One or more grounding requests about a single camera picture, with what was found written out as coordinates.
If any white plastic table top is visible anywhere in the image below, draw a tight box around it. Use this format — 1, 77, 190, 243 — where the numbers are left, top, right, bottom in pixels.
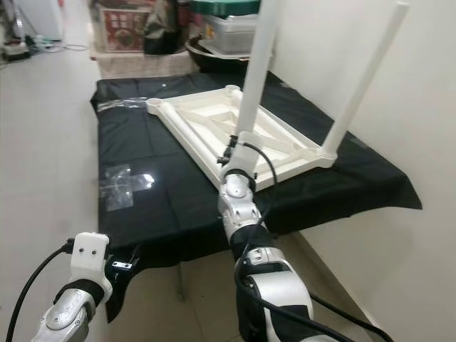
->
146, 84, 339, 187

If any black tablecloth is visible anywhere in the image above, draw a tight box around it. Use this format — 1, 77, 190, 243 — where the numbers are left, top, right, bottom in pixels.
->
91, 71, 423, 321

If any clear tape cross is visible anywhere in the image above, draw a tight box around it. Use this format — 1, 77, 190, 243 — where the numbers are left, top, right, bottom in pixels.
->
103, 165, 154, 213

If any black round wok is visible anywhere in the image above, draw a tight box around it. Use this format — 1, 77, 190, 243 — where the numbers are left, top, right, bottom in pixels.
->
185, 39, 257, 72

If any clear plastic storage container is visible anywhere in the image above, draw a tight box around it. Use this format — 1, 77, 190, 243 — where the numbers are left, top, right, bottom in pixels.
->
199, 14, 264, 56

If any beige cloth covered stand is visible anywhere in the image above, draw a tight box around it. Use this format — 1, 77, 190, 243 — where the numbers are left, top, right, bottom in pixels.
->
96, 51, 197, 79

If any black glossy bag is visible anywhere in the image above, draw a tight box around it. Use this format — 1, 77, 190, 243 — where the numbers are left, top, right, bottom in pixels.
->
142, 0, 190, 56

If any dark green pot lid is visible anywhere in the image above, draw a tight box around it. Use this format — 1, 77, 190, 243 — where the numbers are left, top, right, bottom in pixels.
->
189, 0, 261, 16

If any red printed carton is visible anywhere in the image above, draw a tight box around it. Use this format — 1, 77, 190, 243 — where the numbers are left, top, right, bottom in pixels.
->
101, 7, 147, 52

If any white refrigerator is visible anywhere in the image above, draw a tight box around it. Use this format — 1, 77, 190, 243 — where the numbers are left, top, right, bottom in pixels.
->
18, 0, 65, 40

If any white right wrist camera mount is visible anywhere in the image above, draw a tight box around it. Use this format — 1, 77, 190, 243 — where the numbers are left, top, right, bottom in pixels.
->
221, 141, 261, 179

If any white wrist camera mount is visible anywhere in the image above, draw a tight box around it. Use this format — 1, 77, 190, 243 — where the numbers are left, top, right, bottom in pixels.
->
70, 232, 111, 286
221, 141, 261, 179

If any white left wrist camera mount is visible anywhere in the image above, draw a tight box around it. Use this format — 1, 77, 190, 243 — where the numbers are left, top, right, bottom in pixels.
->
70, 232, 111, 286

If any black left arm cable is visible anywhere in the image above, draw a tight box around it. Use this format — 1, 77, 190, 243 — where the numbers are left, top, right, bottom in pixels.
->
6, 239, 76, 342

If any power strip with cables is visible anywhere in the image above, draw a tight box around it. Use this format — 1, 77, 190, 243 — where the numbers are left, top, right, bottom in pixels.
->
4, 39, 43, 61

